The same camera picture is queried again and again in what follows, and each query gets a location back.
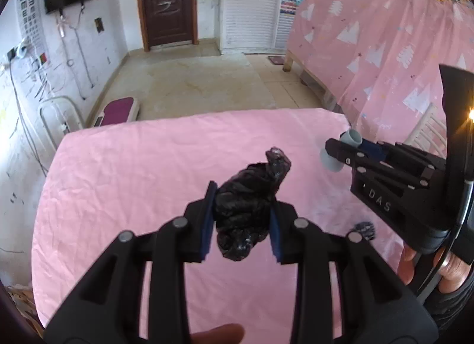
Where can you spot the purple white step scale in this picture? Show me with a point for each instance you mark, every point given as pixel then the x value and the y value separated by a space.
pixel 118 111

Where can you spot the black plastic bag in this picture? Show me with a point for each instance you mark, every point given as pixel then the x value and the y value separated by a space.
pixel 242 205

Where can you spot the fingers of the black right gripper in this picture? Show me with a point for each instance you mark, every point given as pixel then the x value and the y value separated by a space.
pixel 398 163

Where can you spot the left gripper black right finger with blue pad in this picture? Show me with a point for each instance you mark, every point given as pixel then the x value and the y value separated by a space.
pixel 346 292

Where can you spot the dark brown door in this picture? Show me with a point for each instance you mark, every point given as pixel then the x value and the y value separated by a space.
pixel 167 22

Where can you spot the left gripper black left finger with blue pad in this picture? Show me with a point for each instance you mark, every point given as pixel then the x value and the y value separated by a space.
pixel 135 290

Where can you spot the white metal rack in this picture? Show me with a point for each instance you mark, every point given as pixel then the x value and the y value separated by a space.
pixel 59 117

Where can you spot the pink tree-pattern bed curtain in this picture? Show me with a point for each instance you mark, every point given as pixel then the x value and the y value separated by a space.
pixel 380 59

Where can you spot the pink tablecloth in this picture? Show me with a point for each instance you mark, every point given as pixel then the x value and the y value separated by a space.
pixel 138 176

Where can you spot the grey plastic tube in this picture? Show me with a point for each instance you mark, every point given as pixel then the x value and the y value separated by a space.
pixel 338 153

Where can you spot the person's right hand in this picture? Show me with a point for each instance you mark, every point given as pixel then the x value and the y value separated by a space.
pixel 453 271

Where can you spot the eye test chart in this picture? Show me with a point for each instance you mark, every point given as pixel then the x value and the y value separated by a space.
pixel 31 28

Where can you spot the white louvered cabinet door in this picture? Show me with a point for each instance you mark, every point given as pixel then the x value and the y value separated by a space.
pixel 248 26

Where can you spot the black white patterned patch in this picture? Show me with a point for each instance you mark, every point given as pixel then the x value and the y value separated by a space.
pixel 366 229

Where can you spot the person's left thumb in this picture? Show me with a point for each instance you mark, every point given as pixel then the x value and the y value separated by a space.
pixel 226 334

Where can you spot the white slatted chair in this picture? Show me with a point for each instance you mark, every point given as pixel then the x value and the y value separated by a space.
pixel 430 133

